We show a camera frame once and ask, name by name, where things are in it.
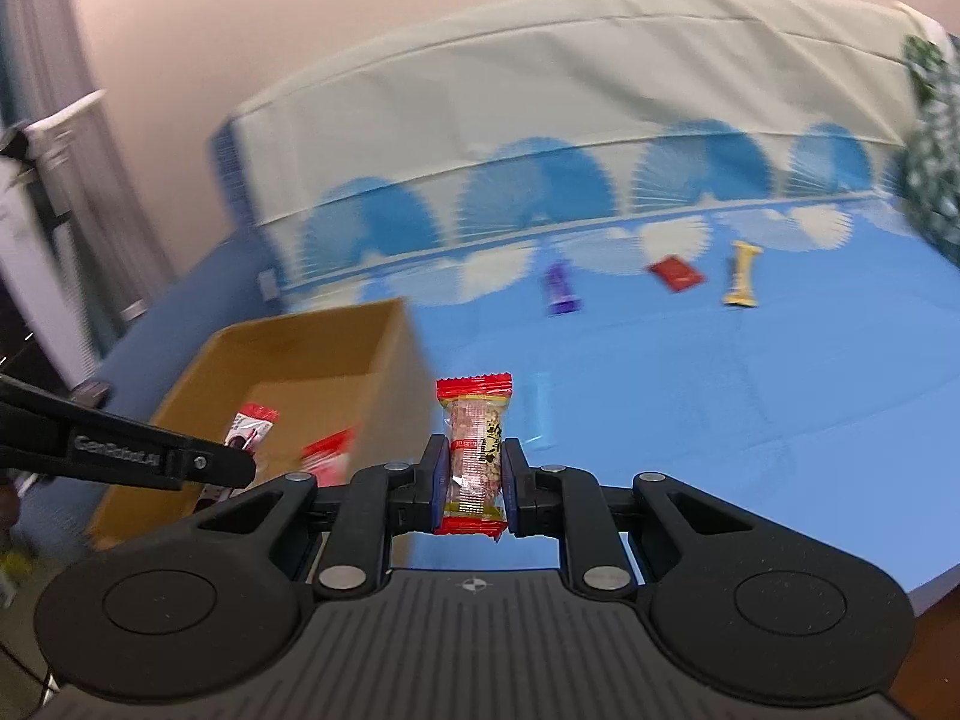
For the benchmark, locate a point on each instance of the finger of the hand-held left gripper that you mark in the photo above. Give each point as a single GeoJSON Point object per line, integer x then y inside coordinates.
{"type": "Point", "coordinates": [210, 463]}

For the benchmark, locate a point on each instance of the cardboard box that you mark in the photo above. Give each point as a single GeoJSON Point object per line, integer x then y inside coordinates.
{"type": "Point", "coordinates": [300, 360]}

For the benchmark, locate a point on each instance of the red square snack packet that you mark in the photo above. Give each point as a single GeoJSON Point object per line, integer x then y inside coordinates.
{"type": "Point", "coordinates": [675, 274]}

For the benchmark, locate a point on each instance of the purple candy bar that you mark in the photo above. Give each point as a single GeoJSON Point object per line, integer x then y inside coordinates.
{"type": "Point", "coordinates": [562, 289]}

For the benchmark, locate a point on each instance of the red black white stick packet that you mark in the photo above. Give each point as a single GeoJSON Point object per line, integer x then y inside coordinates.
{"type": "Point", "coordinates": [251, 427]}

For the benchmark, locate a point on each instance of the white curtain clip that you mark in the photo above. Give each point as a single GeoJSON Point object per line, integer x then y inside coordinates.
{"type": "Point", "coordinates": [133, 309]}

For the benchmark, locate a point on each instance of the grey curtain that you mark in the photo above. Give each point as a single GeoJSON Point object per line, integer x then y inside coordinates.
{"type": "Point", "coordinates": [45, 15]}

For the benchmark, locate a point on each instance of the green patterned pillow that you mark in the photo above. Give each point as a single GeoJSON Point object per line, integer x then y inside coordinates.
{"type": "Point", "coordinates": [934, 150]}

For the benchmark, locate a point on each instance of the white window frame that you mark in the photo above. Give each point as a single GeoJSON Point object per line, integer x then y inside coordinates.
{"type": "Point", "coordinates": [30, 255]}

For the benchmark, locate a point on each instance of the yellow white snack packet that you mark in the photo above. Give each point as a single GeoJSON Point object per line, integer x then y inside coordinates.
{"type": "Point", "coordinates": [476, 457]}

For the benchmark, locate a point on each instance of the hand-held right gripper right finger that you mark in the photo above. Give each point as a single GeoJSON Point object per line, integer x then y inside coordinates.
{"type": "Point", "coordinates": [511, 484]}

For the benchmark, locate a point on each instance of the yellow candy bar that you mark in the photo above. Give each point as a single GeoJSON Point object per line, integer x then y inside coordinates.
{"type": "Point", "coordinates": [742, 285]}

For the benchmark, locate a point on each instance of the red wafer packet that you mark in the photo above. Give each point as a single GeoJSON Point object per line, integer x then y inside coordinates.
{"type": "Point", "coordinates": [330, 454]}

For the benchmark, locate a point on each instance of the blue sofa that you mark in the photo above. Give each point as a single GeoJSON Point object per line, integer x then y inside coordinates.
{"type": "Point", "coordinates": [195, 292]}

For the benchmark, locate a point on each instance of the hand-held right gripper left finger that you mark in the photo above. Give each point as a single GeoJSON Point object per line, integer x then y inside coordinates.
{"type": "Point", "coordinates": [441, 480]}

